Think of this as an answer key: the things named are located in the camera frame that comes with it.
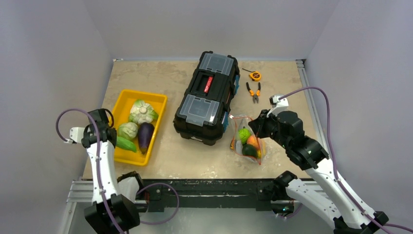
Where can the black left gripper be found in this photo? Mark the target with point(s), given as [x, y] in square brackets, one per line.
[115, 133]

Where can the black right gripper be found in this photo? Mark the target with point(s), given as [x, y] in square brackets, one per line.
[260, 123]

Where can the pink peach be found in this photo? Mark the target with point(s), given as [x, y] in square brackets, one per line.
[252, 140]

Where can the small green cabbage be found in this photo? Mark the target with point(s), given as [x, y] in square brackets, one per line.
[244, 134]

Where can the clear zip top bag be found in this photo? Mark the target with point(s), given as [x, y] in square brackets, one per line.
[239, 122]

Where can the dark green avocado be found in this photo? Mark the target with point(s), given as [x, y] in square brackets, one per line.
[249, 150]

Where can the purple eggplant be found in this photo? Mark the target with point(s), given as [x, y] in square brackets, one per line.
[144, 135]

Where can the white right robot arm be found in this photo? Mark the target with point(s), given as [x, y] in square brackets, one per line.
[341, 208]

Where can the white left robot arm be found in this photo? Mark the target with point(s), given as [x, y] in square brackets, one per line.
[112, 209]

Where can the pale green cabbage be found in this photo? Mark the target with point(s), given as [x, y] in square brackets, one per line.
[127, 130]

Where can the yellow plastic tray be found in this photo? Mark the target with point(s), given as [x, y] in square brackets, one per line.
[121, 113]

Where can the white cauliflower with leaves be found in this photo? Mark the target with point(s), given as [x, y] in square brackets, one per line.
[142, 112]

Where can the yellow tape measure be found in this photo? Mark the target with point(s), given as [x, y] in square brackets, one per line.
[254, 75]

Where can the black plastic toolbox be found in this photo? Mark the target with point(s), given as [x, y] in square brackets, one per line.
[205, 107]

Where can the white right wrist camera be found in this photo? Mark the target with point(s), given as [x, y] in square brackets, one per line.
[278, 104]

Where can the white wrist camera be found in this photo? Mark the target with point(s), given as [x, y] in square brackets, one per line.
[278, 104]
[75, 135]

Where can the orange handled pliers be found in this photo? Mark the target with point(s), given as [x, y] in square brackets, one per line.
[255, 94]

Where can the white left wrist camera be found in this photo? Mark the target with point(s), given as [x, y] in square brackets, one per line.
[75, 135]

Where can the screwdriver with yellow handle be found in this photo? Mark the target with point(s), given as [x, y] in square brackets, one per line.
[232, 144]

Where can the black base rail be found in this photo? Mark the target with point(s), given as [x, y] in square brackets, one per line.
[257, 194]

